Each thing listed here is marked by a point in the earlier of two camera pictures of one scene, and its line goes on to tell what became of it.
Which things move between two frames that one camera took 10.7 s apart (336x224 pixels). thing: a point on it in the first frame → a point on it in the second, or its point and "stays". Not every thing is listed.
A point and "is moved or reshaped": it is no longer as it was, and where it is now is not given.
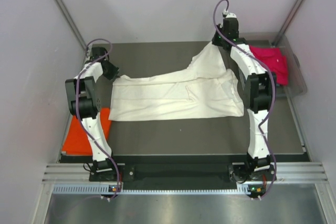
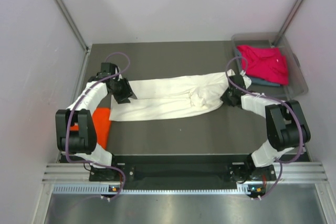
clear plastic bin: [296, 85] stays
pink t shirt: [272, 57] stays
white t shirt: [205, 90] is moved or reshaped
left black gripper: [114, 73] → [127, 92]
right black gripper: [214, 41] → [223, 98]
